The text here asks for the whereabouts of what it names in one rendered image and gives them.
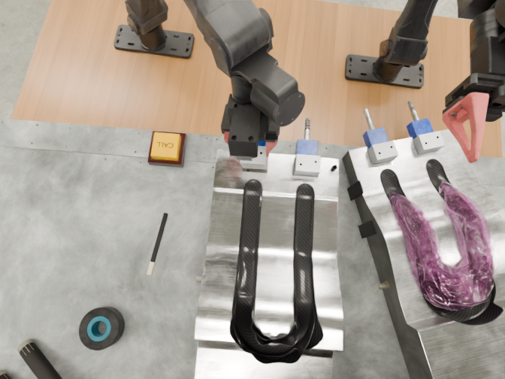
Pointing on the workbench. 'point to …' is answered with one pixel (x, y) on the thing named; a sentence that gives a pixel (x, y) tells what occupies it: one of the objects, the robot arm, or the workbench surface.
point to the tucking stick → (157, 244)
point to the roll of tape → (115, 327)
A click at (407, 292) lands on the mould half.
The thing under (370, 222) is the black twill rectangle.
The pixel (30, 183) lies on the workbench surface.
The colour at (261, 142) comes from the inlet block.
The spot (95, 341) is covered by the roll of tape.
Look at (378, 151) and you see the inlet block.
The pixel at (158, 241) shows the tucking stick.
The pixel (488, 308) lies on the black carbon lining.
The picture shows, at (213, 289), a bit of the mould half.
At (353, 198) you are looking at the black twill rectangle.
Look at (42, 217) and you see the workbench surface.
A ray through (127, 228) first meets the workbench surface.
